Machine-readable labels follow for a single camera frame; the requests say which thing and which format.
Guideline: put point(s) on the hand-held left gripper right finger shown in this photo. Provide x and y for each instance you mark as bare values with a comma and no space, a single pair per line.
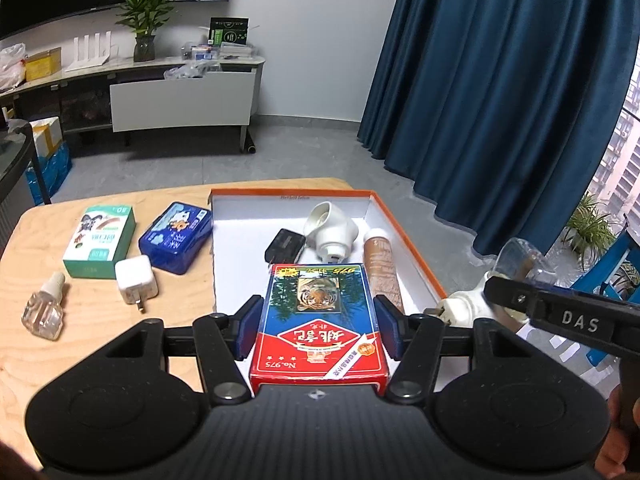
387,326

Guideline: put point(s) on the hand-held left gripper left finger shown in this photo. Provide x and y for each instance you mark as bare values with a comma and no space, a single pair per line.
247,328

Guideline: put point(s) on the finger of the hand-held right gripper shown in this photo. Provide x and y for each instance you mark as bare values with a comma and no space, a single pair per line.
515,298

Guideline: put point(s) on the white plug-in vaporizer with bottle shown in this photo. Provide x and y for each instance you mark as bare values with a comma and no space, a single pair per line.
470,303

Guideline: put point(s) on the brown tube bottle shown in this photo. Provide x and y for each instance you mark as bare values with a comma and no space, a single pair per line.
382,270

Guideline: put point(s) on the red blue playing card box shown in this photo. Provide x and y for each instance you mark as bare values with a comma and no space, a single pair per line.
320,340

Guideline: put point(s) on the orange-edged white box lid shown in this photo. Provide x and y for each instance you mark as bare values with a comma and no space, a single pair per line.
240,240

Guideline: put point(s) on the black wall charger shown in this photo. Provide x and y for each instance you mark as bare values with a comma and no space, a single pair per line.
285,246

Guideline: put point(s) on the white elbow-shaped plug-in device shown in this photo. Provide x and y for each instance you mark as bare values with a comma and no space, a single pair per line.
332,232

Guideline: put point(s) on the blue tissue pack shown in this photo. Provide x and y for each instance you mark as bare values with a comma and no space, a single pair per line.
175,237

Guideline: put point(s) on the white cube charger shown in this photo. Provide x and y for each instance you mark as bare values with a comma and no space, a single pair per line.
135,280

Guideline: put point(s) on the green white carton box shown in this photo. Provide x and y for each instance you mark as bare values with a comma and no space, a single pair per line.
97,245

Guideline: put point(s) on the clear glass refill bottle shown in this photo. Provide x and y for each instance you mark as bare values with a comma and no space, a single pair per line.
42,312

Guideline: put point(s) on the person's right hand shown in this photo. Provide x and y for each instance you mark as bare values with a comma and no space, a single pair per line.
622,440

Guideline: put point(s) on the outdoor potted plant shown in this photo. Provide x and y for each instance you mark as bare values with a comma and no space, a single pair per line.
590,230

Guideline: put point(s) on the blue curtain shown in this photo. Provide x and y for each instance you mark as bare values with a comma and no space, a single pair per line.
500,110

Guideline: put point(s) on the white tv cabinet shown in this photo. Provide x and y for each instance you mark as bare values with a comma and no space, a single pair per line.
175,105

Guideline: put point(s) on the blue plastic bag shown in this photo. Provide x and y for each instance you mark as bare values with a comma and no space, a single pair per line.
52,170

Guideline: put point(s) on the clear plastic bag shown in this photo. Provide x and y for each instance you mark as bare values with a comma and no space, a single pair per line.
187,72

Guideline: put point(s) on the round black glass table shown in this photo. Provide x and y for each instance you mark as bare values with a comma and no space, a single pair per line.
12,185

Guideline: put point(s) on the small white blue box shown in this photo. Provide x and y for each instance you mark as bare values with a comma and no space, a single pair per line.
205,52

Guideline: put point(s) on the white yellow cardboard box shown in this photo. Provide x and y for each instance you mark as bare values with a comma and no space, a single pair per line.
45,135

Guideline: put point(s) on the green black display box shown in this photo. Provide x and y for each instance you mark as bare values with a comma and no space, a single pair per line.
227,31

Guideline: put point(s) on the bamboo plant in glass vase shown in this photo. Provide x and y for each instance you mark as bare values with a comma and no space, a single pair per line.
145,47

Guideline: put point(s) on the white router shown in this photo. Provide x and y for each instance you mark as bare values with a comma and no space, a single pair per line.
90,62

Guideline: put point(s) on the white plastic bag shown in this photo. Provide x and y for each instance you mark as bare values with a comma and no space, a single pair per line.
11,70

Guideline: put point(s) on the blue metal frame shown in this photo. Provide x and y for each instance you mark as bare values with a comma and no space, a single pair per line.
607,267

